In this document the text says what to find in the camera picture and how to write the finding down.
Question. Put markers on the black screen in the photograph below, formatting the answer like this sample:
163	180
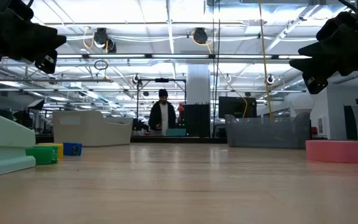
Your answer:
235	107

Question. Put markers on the long light strip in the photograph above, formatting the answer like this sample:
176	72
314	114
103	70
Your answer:
120	56

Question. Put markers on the person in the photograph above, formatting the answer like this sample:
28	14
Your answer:
157	116

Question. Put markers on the lamp with white globe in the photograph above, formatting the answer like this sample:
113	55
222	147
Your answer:
303	104

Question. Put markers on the pink tape roll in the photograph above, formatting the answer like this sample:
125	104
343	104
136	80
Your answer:
337	152

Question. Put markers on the mint green stapler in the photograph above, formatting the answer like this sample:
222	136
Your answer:
2	133

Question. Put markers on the translucent smoky plastic bin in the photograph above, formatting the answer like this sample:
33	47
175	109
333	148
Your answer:
266	133

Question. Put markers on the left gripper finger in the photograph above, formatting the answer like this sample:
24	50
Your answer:
40	35
56	44

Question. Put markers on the teal box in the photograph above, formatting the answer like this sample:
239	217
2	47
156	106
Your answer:
176	132

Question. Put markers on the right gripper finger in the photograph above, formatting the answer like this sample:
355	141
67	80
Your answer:
322	48
319	65

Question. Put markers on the light grey plastic bin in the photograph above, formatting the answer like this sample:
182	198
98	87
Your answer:
89	130

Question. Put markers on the white square column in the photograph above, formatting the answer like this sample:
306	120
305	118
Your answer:
197	84

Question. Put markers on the yellow mini stapler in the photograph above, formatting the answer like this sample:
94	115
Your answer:
60	151

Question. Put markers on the green mini stapler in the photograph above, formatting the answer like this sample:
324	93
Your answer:
40	155

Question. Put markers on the black rig frame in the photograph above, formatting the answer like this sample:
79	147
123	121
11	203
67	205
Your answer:
162	80

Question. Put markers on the blue mini stapler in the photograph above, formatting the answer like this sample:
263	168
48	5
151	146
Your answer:
70	149

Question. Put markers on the black cabinet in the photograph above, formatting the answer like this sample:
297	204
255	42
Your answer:
197	121

